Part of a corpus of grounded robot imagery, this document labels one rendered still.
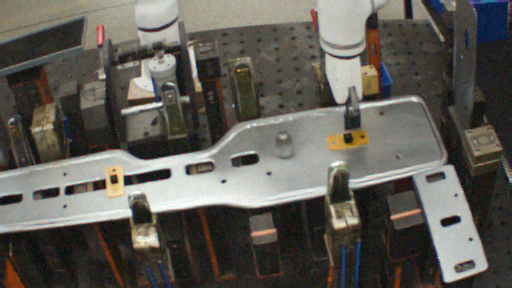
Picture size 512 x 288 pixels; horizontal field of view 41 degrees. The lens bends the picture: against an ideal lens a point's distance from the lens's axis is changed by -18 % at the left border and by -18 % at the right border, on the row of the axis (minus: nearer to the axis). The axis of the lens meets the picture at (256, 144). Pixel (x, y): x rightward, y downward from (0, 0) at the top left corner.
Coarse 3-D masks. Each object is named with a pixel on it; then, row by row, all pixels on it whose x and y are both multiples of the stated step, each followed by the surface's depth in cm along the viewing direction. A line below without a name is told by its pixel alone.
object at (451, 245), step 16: (416, 176) 146; (448, 176) 145; (416, 192) 144; (432, 192) 143; (448, 192) 142; (432, 208) 140; (448, 208) 139; (464, 208) 138; (432, 224) 137; (464, 224) 135; (432, 240) 134; (448, 240) 133; (464, 240) 133; (448, 256) 130; (464, 256) 130; (480, 256) 129; (448, 272) 128; (464, 272) 127
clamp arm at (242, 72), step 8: (232, 64) 160; (240, 64) 158; (248, 64) 159; (240, 72) 159; (248, 72) 160; (240, 80) 160; (248, 80) 160; (240, 88) 161; (248, 88) 161; (240, 96) 162; (248, 96) 162; (240, 104) 163; (248, 104) 163; (256, 104) 164; (240, 112) 164; (248, 112) 164; (256, 112) 164
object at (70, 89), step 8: (64, 88) 162; (72, 88) 161; (64, 96) 160; (72, 96) 160; (64, 104) 161; (72, 104) 162; (64, 112) 163; (72, 112) 164; (80, 112) 165; (72, 120) 166; (80, 120) 166; (72, 128) 167; (80, 128) 168; (72, 136) 169; (80, 136) 169; (80, 144) 171; (88, 144) 171; (80, 152) 172; (88, 152) 173
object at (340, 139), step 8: (328, 136) 156; (336, 136) 156; (344, 136) 154; (352, 136) 155; (360, 136) 155; (328, 144) 155; (336, 144) 154; (344, 144) 154; (352, 144) 154; (360, 144) 154
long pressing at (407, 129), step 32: (416, 96) 162; (256, 128) 160; (288, 128) 159; (320, 128) 158; (384, 128) 157; (416, 128) 156; (64, 160) 159; (96, 160) 158; (128, 160) 157; (160, 160) 156; (192, 160) 156; (224, 160) 155; (288, 160) 153; (320, 160) 152; (352, 160) 151; (384, 160) 150; (416, 160) 149; (0, 192) 154; (32, 192) 153; (64, 192) 152; (96, 192) 152; (128, 192) 151; (160, 192) 150; (192, 192) 149; (224, 192) 149; (256, 192) 148; (288, 192) 147; (320, 192) 147; (0, 224) 147; (32, 224) 147; (64, 224) 146
